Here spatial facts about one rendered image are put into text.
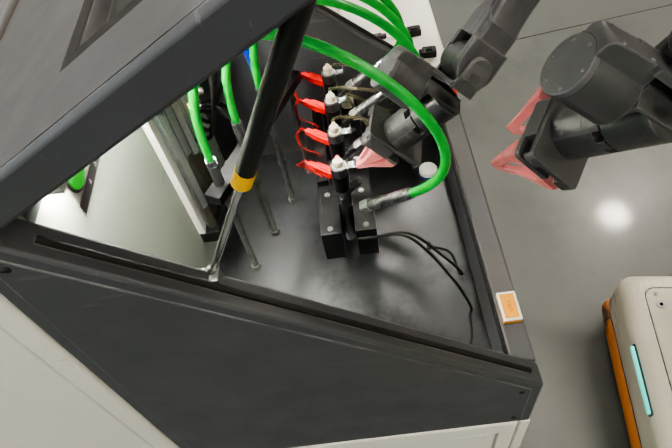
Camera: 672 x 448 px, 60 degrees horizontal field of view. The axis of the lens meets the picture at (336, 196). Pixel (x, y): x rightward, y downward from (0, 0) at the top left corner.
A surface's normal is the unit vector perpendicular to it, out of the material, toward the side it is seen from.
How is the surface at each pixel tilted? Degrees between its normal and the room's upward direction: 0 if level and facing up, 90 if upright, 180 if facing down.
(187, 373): 90
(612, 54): 84
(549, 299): 0
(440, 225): 0
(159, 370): 90
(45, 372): 90
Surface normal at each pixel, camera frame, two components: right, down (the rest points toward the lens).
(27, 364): 0.07, 0.78
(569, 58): -0.85, -0.37
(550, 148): 0.43, -0.09
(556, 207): -0.12, -0.61
